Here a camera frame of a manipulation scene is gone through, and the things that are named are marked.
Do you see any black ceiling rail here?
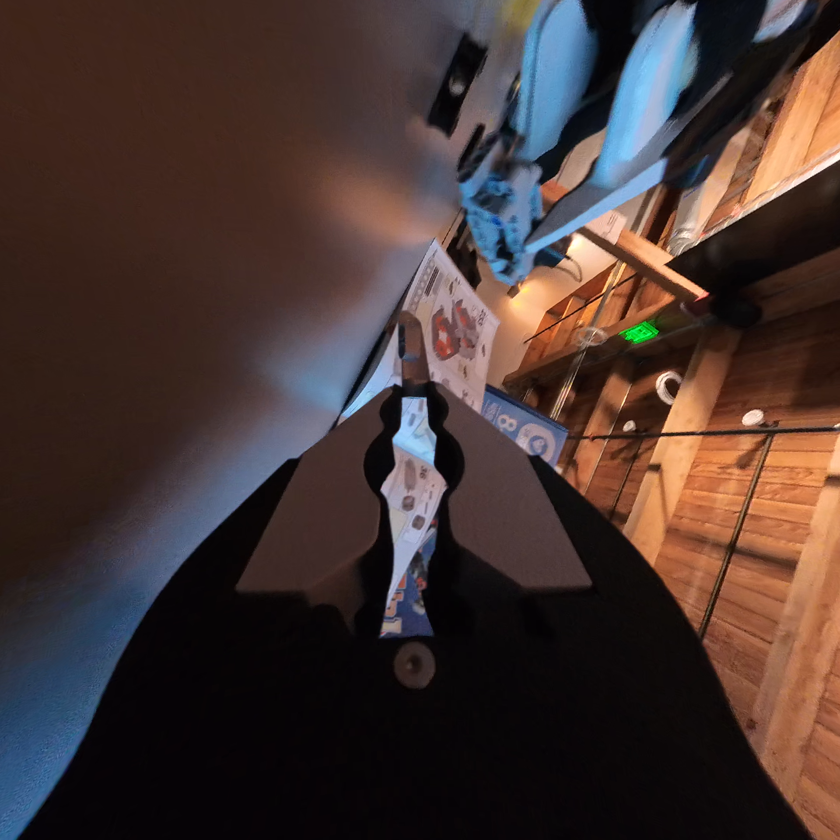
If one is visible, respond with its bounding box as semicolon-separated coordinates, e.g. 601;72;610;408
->
566;423;840;444

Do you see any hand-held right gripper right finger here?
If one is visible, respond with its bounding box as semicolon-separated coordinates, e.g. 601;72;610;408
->
423;382;593;636

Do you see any blue robot kit box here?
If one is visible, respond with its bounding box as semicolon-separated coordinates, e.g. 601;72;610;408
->
379;386;571;639

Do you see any white instruction booklet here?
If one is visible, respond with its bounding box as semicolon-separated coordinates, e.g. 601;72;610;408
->
338;238;501;565

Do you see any grey brick assembly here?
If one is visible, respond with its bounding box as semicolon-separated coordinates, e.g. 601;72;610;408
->
458;154;547;284

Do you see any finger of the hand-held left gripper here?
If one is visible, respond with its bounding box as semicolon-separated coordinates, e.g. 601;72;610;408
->
524;154;677;258
515;3;601;165

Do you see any short grey beam piece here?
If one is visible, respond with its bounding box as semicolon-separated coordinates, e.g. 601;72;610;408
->
392;310;429;398

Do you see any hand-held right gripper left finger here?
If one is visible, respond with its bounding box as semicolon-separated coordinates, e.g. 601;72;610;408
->
235;387;398;636

